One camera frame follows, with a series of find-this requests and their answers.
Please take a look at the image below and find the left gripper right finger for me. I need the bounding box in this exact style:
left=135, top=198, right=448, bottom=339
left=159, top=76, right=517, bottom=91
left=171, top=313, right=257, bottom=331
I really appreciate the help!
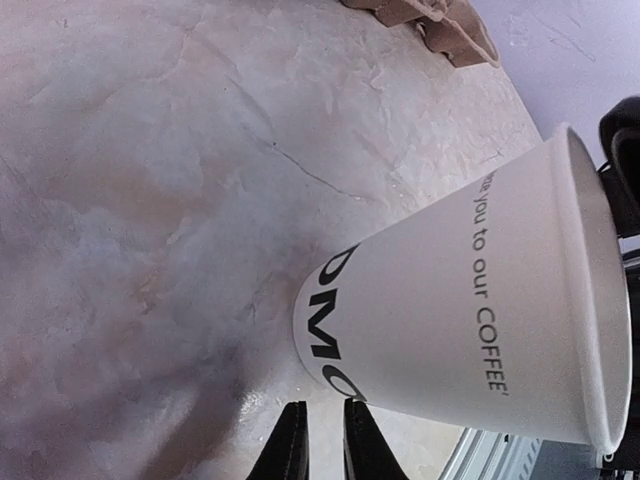
left=343, top=399, right=408, bottom=480

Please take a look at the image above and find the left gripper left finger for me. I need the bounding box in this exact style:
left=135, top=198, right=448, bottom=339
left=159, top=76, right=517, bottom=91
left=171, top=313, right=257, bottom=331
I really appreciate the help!
left=248, top=401, right=308, bottom=480

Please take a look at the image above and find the white paper coffee cup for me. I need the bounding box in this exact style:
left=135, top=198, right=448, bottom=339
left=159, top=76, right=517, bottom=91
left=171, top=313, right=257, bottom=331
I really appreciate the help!
left=293, top=126, right=632, bottom=454

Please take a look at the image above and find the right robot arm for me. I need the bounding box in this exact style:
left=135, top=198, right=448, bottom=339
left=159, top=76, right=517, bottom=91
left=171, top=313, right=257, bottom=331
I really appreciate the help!
left=598, top=96, right=639, bottom=239

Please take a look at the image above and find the cardboard cup carrier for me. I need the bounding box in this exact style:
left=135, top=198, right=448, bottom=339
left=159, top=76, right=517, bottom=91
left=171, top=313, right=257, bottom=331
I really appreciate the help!
left=341, top=0, right=501, bottom=68

